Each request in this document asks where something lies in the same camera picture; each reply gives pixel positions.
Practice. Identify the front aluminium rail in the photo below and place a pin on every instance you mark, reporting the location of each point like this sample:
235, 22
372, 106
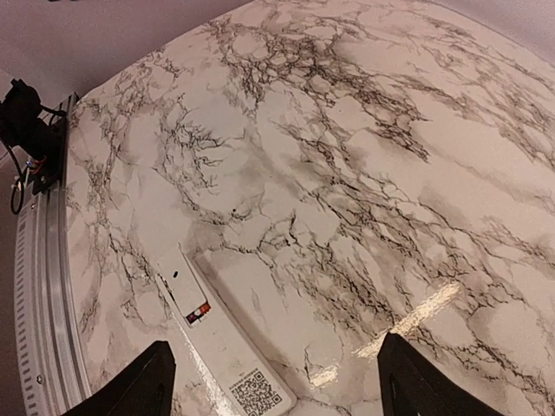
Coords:
50, 362

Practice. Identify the white remote control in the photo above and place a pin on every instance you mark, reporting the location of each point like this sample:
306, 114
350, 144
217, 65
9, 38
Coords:
232, 362

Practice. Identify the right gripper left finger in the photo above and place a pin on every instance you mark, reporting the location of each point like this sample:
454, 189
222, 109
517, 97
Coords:
143, 387

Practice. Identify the white battery cover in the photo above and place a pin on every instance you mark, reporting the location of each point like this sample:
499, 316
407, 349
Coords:
182, 284

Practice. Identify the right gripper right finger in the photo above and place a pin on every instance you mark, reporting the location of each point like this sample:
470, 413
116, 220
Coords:
412, 385

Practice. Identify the dark blue AAA battery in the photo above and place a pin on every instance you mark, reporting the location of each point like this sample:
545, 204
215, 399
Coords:
192, 318

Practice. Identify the orange AAA battery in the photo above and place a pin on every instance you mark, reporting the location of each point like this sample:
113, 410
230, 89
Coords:
203, 309

